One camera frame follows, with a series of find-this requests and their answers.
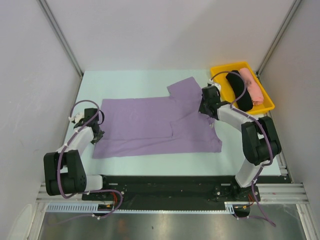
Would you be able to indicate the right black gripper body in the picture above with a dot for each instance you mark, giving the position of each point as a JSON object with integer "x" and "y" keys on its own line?
{"x": 203, "y": 106}

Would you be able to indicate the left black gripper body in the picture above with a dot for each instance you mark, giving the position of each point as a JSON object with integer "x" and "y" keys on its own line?
{"x": 93, "y": 141}

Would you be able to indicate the purple t shirt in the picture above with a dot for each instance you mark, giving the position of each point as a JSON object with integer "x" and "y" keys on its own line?
{"x": 157, "y": 125}

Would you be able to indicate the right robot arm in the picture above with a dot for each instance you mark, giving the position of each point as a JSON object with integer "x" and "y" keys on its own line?
{"x": 260, "y": 141}

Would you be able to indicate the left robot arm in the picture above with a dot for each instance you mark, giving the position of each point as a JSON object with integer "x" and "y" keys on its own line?
{"x": 63, "y": 169}

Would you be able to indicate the yellow plastic tray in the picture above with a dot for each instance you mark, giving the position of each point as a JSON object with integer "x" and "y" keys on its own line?
{"x": 227, "y": 93}

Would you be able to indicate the rolled black t shirt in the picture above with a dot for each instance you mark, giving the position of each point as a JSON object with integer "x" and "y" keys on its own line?
{"x": 244, "y": 103}

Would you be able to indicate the rolled pink t shirt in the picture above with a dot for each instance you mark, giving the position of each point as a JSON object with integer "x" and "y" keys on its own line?
{"x": 252, "y": 87}

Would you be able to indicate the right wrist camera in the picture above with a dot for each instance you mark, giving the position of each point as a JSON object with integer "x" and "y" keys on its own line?
{"x": 217, "y": 85}

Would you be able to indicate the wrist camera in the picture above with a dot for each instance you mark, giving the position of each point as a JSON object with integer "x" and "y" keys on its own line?
{"x": 76, "y": 118}
{"x": 217, "y": 85}

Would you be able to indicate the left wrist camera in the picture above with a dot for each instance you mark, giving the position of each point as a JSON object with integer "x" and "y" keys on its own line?
{"x": 76, "y": 118}

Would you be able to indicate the left aluminium corner post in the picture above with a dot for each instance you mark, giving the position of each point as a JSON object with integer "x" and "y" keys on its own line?
{"x": 49, "y": 15}

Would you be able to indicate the aluminium corner post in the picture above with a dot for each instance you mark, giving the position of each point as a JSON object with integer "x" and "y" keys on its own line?
{"x": 49, "y": 15}
{"x": 296, "y": 4}

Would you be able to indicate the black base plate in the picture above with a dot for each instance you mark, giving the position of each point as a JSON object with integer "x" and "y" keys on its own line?
{"x": 171, "y": 192}

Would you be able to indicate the aluminium frame rail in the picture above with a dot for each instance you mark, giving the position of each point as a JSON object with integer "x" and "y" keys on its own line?
{"x": 43, "y": 197}

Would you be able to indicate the white slotted cable duct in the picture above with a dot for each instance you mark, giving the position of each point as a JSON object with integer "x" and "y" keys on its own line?
{"x": 99, "y": 208}

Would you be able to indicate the right aluminium corner post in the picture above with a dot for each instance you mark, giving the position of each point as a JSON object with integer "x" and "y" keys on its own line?
{"x": 296, "y": 4}

